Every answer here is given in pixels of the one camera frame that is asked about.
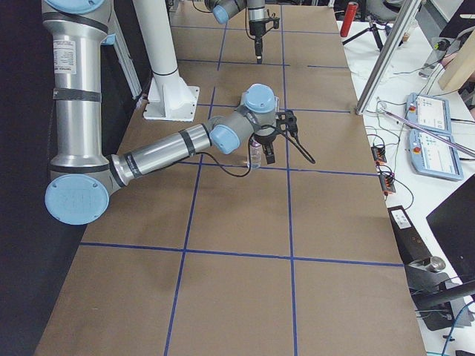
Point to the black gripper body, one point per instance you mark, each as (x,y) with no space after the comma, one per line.
(266,140)
(257,33)

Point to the glass sauce bottle steel spout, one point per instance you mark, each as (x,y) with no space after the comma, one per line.
(255,155)

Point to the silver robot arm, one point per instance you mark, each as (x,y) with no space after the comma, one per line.
(82,178)
(259,17)

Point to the red cylinder bottle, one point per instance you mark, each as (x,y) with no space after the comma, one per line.
(349,16)

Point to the upper orange terminal block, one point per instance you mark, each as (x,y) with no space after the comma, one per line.
(378,155)

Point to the orange terminal block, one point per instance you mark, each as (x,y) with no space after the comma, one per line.
(378,155)
(386,180)

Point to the black tripod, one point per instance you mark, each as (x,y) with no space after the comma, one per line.
(371,29)

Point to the lower orange terminal block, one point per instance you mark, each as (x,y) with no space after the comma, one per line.
(386,180)

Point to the thin metal rod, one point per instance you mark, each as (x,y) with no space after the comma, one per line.
(430,131)

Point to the lower blue teach pendant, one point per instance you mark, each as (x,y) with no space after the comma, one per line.
(431,157)

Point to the blue teach pendant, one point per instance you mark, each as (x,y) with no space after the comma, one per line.
(430,112)
(431,157)

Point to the upper blue teach pendant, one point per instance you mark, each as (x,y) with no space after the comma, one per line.
(430,112)

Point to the black box white label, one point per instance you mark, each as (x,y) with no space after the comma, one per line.
(411,246)

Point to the black monitor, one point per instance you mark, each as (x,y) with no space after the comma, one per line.
(452,224)

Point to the wooden board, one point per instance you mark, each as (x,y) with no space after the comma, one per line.
(458,71)

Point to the black clamp stand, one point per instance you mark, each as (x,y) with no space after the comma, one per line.
(438,298)

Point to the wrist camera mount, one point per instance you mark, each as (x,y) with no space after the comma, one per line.
(288,120)
(274,20)

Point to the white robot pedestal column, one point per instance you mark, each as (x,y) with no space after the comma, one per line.
(169,97)

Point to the aluminium frame post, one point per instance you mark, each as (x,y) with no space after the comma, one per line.
(406,14)

